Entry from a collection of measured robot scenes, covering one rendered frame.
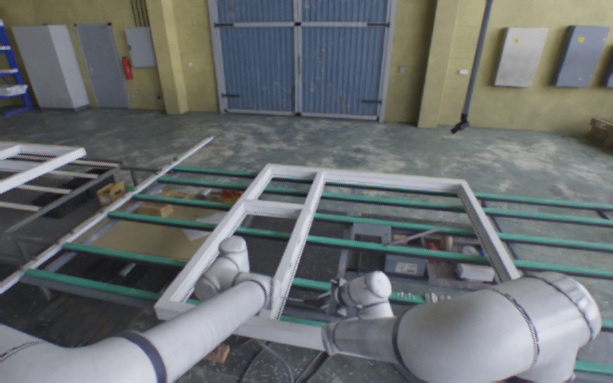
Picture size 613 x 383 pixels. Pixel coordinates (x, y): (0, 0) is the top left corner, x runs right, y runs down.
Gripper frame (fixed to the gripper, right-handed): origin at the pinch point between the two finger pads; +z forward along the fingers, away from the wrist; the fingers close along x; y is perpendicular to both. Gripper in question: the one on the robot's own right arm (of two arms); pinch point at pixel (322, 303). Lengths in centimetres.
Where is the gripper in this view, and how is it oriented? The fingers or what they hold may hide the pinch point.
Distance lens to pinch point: 130.0
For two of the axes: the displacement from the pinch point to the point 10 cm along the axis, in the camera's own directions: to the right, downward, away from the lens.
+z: -5.3, 4.5, 7.2
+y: -8.3, -4.6, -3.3
